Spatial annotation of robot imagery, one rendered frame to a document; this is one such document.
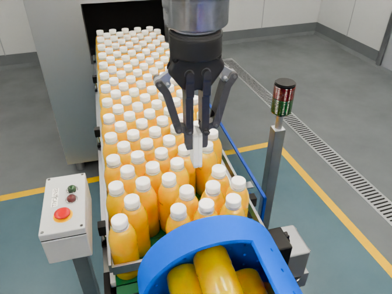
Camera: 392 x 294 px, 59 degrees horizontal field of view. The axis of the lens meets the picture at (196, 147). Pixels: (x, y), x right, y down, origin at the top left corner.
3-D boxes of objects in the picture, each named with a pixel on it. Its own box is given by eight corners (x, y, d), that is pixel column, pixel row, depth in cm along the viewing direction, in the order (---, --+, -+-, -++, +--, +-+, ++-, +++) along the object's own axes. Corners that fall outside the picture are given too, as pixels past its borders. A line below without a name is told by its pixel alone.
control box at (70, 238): (49, 264, 82) (37, 235, 76) (55, 205, 98) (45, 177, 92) (93, 255, 84) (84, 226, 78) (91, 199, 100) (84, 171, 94)
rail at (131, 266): (113, 275, 85) (111, 268, 84) (113, 272, 86) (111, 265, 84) (265, 242, 93) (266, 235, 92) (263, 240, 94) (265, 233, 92)
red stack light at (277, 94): (277, 102, 103) (279, 90, 100) (269, 93, 108) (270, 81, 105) (297, 100, 104) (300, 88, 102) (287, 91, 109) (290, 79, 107)
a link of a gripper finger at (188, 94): (196, 72, 50) (186, 73, 50) (194, 137, 56) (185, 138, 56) (189, 62, 53) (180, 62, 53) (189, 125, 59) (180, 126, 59)
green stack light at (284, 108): (275, 117, 106) (277, 103, 103) (266, 107, 111) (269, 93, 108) (294, 115, 107) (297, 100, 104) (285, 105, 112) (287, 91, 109)
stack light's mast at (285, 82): (273, 134, 109) (280, 87, 100) (265, 123, 114) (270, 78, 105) (291, 131, 110) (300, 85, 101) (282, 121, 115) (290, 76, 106)
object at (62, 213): (54, 222, 79) (52, 219, 79) (55, 211, 82) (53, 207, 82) (70, 219, 80) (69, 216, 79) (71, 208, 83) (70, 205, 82)
